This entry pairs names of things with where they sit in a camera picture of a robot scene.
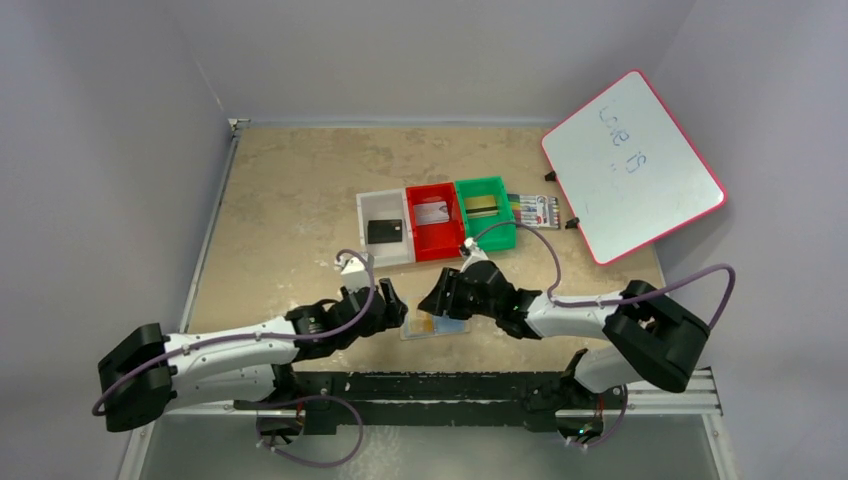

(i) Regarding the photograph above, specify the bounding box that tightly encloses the beige card holder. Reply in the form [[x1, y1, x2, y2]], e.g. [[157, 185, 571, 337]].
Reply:
[[400, 296, 471, 340]]

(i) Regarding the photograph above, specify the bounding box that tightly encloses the red plastic bin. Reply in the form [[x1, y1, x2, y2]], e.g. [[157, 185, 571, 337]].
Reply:
[[405, 182, 465, 262]]

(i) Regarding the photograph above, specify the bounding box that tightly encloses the gold credit card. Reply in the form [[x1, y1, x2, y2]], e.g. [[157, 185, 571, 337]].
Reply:
[[464, 195, 498, 219]]

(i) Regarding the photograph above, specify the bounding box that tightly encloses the green plastic bin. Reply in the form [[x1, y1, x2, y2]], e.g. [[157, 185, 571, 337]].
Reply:
[[454, 176, 517, 252]]

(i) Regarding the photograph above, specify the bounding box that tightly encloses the marker pen pack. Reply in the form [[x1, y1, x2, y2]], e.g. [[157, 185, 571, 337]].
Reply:
[[507, 193, 561, 229]]

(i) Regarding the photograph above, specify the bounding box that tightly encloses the white plastic bin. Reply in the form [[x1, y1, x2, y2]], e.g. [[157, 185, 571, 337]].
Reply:
[[356, 189, 415, 268]]

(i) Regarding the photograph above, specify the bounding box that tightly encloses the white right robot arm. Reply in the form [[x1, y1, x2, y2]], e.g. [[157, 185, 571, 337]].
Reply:
[[418, 261, 710, 407]]

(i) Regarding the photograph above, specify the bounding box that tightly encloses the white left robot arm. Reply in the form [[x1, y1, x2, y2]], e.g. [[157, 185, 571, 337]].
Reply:
[[92, 278, 409, 432]]

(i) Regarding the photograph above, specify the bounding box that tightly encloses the black credit card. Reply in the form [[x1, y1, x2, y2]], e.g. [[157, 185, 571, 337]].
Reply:
[[366, 219, 405, 245]]

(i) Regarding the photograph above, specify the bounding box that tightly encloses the silver credit card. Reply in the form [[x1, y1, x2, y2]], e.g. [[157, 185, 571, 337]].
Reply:
[[413, 201, 451, 226]]

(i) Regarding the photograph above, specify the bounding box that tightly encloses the pink framed whiteboard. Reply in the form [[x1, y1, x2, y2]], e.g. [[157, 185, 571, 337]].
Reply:
[[541, 70, 726, 265]]

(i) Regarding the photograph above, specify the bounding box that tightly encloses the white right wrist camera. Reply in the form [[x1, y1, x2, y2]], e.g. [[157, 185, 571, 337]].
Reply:
[[460, 237, 489, 272]]

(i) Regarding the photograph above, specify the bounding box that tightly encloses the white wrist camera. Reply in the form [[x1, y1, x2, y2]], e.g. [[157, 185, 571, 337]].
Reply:
[[335, 255, 375, 293], [460, 237, 489, 272]]

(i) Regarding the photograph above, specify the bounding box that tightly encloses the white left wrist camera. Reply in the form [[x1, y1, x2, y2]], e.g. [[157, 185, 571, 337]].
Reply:
[[335, 255, 375, 293]]

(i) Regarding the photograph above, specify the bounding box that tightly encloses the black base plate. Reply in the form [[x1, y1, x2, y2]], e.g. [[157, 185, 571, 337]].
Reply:
[[235, 370, 627, 435]]

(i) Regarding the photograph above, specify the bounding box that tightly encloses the aluminium frame rail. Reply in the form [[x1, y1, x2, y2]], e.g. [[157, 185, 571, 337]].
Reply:
[[119, 368, 723, 480]]

